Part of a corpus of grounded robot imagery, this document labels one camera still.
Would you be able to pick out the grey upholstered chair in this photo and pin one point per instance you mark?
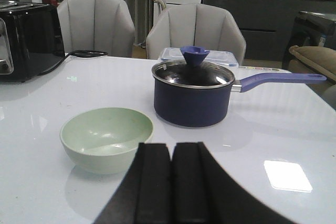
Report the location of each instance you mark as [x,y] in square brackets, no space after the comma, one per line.
[201,25]
[97,25]

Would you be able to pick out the black silver toaster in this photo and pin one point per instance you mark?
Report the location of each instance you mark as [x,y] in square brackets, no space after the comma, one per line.
[31,40]

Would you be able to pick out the black appliance at right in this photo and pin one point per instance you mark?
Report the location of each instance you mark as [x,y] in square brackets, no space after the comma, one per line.
[311,29]

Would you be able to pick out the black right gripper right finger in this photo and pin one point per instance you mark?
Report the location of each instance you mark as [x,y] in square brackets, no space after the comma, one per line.
[205,193]

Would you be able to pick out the dark grey sideboard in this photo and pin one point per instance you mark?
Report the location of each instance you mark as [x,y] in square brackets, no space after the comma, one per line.
[266,25]

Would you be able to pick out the right grey upholstered chair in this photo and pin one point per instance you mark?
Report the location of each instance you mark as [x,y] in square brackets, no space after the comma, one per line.
[201,25]

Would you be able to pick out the clear plastic food container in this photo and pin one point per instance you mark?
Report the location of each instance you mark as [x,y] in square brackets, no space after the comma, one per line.
[224,58]

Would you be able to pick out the beige sofa cushion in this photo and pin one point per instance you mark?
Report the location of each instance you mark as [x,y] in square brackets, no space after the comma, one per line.
[313,59]

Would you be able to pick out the dark blue saucepan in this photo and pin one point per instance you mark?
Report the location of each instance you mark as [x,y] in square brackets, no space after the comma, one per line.
[198,107]

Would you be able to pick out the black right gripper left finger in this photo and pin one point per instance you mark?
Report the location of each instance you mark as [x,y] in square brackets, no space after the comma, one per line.
[144,195]

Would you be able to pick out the left grey upholstered chair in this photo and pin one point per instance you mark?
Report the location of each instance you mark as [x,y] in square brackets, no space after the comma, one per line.
[97,25]

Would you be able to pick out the glass lid blue knob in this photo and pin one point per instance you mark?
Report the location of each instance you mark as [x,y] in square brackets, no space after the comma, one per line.
[193,71]

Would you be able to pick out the light green bowl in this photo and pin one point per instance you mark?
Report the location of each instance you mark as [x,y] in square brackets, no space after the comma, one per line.
[105,140]

